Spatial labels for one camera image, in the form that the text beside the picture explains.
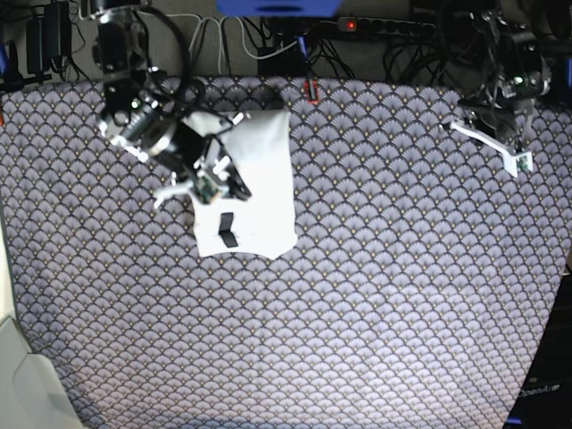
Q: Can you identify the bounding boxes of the grey cable bundle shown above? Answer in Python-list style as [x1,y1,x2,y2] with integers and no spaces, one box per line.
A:
[180,17,298,77]

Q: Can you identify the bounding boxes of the purple fan-patterned tablecloth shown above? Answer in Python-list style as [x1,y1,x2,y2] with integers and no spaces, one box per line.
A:
[1,77,571,428]

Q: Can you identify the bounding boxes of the blue box at top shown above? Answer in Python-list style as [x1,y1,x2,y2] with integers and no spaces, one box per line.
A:
[216,0,341,18]

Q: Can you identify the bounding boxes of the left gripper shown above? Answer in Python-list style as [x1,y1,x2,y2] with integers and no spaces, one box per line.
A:
[442,97,535,156]

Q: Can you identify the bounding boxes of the white printed T-shirt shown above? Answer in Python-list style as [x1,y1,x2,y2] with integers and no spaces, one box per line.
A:
[191,110,298,260]

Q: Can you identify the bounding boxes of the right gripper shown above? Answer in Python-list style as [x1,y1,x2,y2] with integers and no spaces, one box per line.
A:
[153,112,252,210]

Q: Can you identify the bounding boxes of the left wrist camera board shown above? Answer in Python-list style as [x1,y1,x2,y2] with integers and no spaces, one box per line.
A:
[502,151,534,177]

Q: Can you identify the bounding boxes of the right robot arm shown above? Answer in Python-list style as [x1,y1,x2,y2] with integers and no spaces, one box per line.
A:
[80,1,251,206]

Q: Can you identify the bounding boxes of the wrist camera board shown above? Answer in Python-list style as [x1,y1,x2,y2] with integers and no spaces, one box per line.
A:
[192,177,222,205]
[502,151,534,177]

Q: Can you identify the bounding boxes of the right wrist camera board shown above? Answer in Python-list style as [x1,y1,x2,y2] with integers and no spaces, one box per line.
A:
[192,177,222,205]

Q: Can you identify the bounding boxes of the red table clamp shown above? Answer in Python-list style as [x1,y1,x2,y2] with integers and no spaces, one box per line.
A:
[304,79,319,105]

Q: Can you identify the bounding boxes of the black power strip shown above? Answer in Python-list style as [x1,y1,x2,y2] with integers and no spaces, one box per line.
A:
[336,16,435,35]

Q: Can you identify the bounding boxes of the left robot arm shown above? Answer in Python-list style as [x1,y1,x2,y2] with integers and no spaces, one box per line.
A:
[435,1,551,171]

